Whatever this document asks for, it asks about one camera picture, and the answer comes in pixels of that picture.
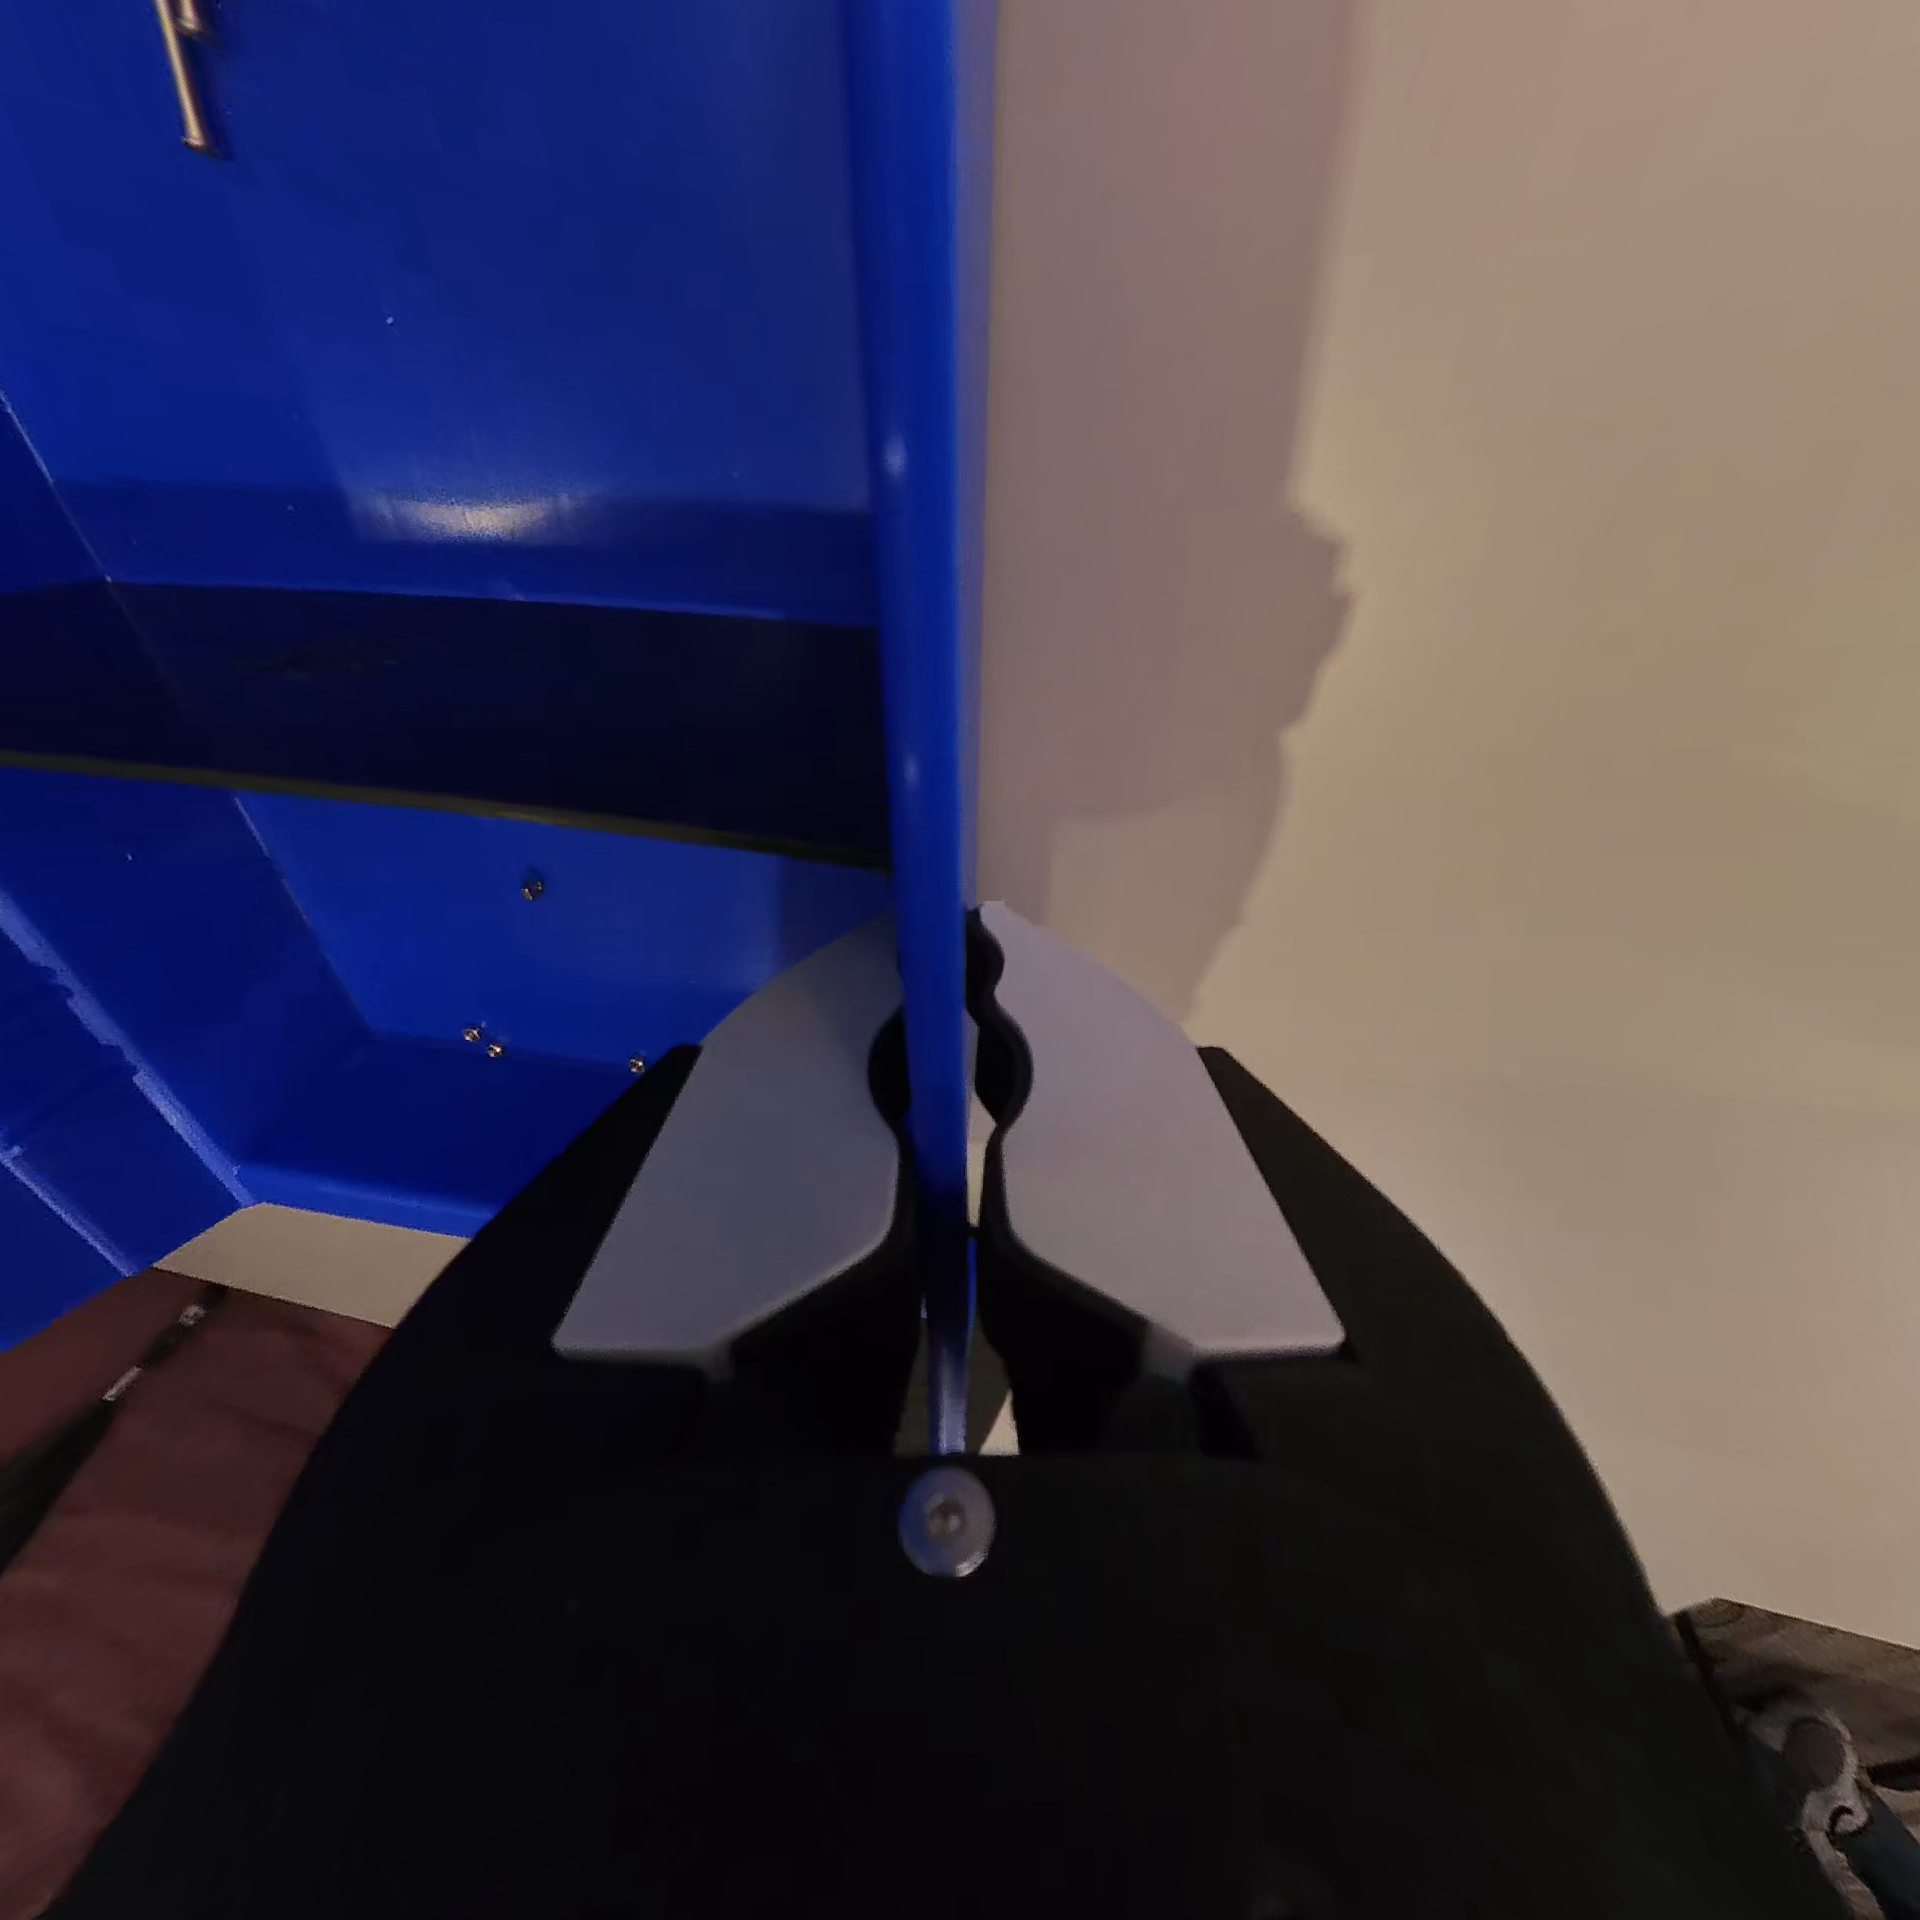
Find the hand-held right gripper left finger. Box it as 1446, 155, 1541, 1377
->
550, 913, 921, 1453

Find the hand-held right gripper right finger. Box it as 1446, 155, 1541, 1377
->
966, 900, 1346, 1453

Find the blue divided parts bin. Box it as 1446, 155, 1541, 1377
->
0, 0, 999, 1456

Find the long thin metal bolt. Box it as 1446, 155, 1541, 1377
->
150, 0, 233, 159

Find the dark bin divider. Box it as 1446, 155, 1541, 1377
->
0, 585, 893, 868

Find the black shoulder strap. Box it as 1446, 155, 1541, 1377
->
0, 1295, 227, 1561

